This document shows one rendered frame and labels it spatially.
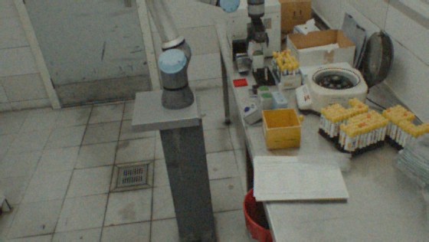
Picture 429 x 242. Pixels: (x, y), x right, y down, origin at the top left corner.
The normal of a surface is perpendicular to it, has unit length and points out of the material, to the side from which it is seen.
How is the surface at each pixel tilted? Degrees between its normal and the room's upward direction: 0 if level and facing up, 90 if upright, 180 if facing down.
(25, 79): 90
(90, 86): 90
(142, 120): 1
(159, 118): 1
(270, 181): 1
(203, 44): 90
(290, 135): 90
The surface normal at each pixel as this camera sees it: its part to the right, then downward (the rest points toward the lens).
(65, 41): 0.10, 0.55
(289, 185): -0.07, -0.83
